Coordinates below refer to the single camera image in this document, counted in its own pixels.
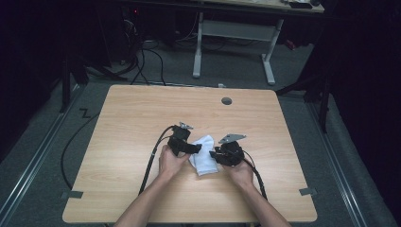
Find white-legged wooden desk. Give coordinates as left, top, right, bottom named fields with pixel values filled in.
left=188, top=0, right=325, bottom=86

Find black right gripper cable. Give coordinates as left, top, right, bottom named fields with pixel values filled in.
left=241, top=150, right=269, bottom=201

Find person's left hand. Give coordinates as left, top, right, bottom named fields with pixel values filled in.
left=158, top=145, right=191, bottom=183

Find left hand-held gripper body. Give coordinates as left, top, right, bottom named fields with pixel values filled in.
left=166, top=121, right=194, bottom=157

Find dark computer tower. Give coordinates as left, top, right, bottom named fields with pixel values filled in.
left=121, top=5, right=144, bottom=65

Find black floor cables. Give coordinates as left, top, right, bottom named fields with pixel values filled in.
left=129, top=39, right=167, bottom=87

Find metal floor rail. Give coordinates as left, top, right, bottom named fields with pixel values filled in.
left=0, top=84, right=81, bottom=221
left=306, top=102, right=369, bottom=227

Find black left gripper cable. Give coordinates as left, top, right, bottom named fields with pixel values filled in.
left=61, top=113, right=176, bottom=197

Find person's right hand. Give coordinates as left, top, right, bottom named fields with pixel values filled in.
left=221, top=158, right=255, bottom=191

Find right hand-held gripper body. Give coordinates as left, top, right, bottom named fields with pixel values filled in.
left=217, top=133, right=247, bottom=167

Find black flat device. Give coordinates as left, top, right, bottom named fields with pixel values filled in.
left=288, top=1, right=314, bottom=9

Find black metal stand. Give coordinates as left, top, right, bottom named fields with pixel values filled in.
left=275, top=70, right=333, bottom=133
left=59, top=55, right=127, bottom=114

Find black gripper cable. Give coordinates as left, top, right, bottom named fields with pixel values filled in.
left=241, top=150, right=269, bottom=201
left=61, top=113, right=176, bottom=197

